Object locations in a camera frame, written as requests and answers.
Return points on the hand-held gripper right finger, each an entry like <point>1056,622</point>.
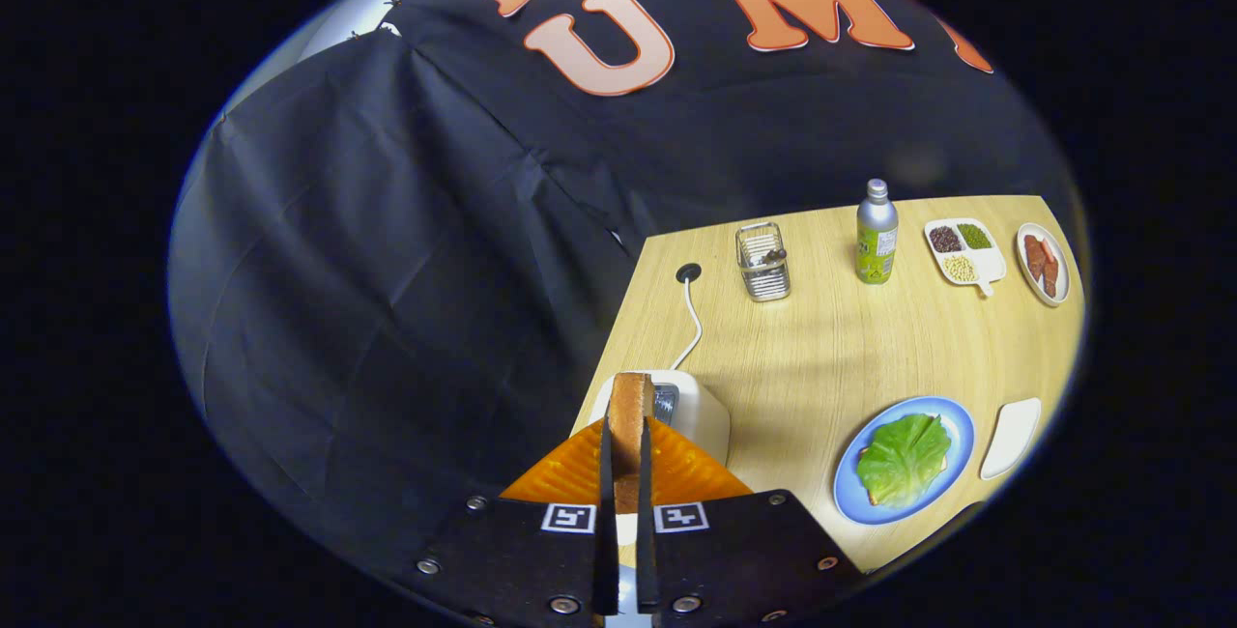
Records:
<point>646,560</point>

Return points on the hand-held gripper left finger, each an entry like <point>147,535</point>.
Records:
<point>607,560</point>

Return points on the toasted bread slice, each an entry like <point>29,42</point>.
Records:
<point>630,415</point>

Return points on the green lettuce leaf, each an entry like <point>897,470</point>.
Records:
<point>904,459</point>

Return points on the cream toaster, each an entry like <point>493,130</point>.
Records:
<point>701,415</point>

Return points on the blue round plate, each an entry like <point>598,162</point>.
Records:
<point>850,502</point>

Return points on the brown wooden utensil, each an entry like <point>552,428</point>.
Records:
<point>770,257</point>

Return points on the white square plate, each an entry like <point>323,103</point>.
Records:
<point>1010,440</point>

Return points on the silver bottle with green label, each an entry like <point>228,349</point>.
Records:
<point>875,222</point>

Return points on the pile of yellow soybeans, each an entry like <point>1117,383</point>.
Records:
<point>960,268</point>

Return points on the pile of dark beans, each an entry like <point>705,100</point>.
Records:
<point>945,240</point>

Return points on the white divided dish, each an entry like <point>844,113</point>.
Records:
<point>988,266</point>

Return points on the pile of green beans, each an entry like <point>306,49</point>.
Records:
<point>974,236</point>

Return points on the white oval plate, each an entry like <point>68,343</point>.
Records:
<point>1027,286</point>

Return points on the brown meat piece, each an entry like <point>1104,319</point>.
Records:
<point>1035,256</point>
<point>1050,280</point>

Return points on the red sausage slice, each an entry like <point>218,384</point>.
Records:
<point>1049,251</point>

